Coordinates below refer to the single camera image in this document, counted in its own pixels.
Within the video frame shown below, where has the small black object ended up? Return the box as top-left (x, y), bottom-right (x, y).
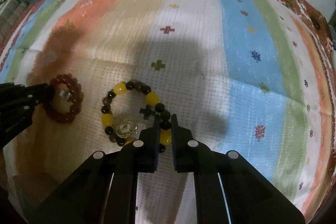
top-left (310, 15), bottom-right (321, 30)

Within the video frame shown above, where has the clear gold ring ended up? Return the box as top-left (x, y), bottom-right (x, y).
top-left (115, 118), bottom-right (139, 139)

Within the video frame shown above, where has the red bead bracelet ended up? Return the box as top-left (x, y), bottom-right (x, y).
top-left (43, 73), bottom-right (85, 124)

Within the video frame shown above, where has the striped colourful cloth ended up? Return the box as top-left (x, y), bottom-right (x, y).
top-left (1, 0), bottom-right (335, 221)

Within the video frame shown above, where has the striped brown cushion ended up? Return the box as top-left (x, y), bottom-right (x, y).
top-left (0, 0), bottom-right (29, 43)

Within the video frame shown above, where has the yellow black bead bracelet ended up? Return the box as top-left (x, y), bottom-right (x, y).
top-left (101, 80), bottom-right (173, 154)

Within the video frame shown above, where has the small silver ring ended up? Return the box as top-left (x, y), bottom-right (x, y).
top-left (59, 89), bottom-right (73, 102)

